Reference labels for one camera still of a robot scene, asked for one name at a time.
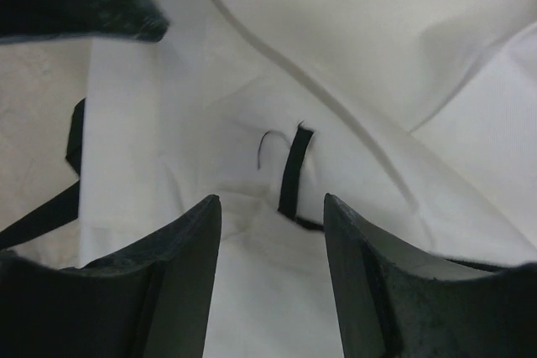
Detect beige canvas backpack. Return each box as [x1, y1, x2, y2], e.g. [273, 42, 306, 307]
[1, 0, 536, 357]

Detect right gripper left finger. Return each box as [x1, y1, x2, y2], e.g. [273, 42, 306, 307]
[1, 195, 222, 357]

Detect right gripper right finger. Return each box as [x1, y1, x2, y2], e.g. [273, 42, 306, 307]
[323, 195, 536, 357]

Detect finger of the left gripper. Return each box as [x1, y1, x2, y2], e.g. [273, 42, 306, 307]
[1, 0, 169, 44]

